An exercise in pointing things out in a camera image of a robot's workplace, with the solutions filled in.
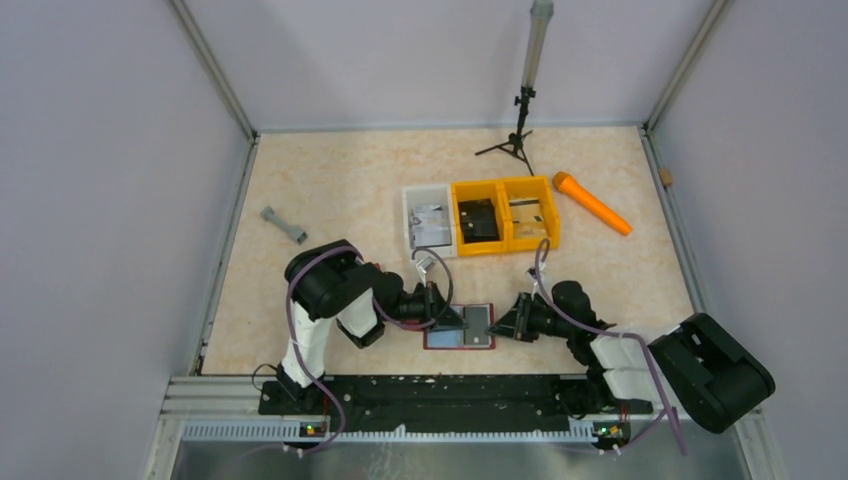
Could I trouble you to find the black part in bin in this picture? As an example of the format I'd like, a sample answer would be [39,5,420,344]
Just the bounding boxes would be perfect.
[458,199,500,244]

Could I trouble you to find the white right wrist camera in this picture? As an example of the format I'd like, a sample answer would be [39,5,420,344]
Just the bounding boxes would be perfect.
[526,267,544,285]

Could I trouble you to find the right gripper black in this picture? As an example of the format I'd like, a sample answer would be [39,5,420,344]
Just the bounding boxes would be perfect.
[487,291,574,342]

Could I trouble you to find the black tripod with grey pole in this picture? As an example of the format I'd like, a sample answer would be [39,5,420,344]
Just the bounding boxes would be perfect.
[474,0,555,176]

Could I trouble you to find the orange toy microphone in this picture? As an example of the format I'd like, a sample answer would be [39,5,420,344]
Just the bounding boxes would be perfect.
[552,171,633,236]

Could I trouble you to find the grey dumbbell shaped part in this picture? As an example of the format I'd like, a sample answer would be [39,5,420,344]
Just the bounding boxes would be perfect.
[260,206,308,245]

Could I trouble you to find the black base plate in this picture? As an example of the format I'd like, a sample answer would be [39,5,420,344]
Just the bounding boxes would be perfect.
[258,374,654,433]

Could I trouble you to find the small packets in clear bin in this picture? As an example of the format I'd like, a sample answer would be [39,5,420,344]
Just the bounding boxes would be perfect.
[409,204,452,248]

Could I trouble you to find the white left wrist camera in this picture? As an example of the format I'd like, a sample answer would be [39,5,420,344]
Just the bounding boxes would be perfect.
[415,256,438,283]

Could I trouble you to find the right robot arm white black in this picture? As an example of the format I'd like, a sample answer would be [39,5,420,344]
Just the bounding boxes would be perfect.
[489,280,776,433]

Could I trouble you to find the red leather card holder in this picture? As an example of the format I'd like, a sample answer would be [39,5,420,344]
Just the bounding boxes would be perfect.
[397,303,497,352]

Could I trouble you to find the clear plastic bin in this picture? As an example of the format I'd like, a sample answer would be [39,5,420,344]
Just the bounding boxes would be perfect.
[402,184,458,259]

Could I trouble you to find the yellow bin with black part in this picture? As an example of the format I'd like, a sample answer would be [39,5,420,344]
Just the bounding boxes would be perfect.
[451,180,507,257]

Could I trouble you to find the yellow bin with clear bag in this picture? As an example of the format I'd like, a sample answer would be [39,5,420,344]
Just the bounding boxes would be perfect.
[501,176,561,253]

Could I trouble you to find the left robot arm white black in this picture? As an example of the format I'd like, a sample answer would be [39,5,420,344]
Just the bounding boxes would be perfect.
[276,239,467,414]

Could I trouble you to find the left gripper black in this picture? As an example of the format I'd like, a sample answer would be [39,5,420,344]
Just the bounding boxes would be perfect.
[382,280,469,332]

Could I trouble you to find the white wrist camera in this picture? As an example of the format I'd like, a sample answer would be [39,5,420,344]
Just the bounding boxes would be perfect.
[526,267,544,285]
[415,256,438,283]

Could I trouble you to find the small tan wall knob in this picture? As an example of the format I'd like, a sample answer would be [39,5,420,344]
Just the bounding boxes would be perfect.
[658,167,673,188]

